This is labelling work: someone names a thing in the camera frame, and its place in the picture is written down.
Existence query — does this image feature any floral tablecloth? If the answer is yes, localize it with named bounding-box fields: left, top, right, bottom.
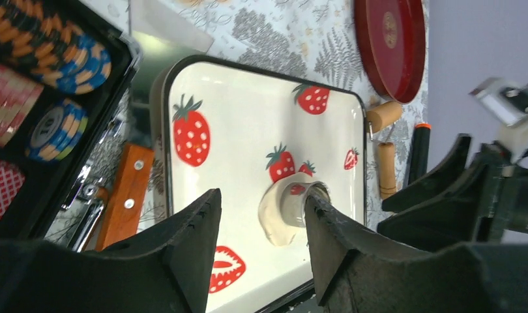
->
left=45, top=1, right=428, bottom=245

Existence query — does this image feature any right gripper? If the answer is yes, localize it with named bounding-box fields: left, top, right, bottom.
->
left=377, top=78, right=528, bottom=252

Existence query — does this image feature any metal ring cutter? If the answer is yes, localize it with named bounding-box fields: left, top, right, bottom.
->
left=280, top=181, right=331, bottom=228

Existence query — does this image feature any black poker chip case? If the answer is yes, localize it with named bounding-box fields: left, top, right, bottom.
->
left=0, top=1, right=142, bottom=240

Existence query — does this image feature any black marker orange cap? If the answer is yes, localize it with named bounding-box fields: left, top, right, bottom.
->
left=407, top=123, right=432, bottom=185

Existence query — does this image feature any wooden dough roller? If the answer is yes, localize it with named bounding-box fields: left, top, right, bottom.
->
left=366, top=101, right=403, bottom=200

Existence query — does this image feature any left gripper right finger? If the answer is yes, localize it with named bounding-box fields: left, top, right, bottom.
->
left=304, top=192, right=528, bottom=312

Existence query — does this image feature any strawberry print tray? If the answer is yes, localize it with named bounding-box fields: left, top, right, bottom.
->
left=151, top=55, right=366, bottom=312

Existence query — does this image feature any red round lacquer tray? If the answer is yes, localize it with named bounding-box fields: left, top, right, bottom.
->
left=354, top=0, right=426, bottom=104

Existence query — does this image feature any white dough ball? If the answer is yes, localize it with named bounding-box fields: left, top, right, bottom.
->
left=258, top=173, right=316, bottom=246

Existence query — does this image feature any scraper with wooden handle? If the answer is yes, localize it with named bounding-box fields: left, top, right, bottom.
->
left=92, top=1, right=214, bottom=250

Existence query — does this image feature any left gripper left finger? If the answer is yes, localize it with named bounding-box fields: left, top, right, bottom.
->
left=0, top=188, right=222, bottom=312

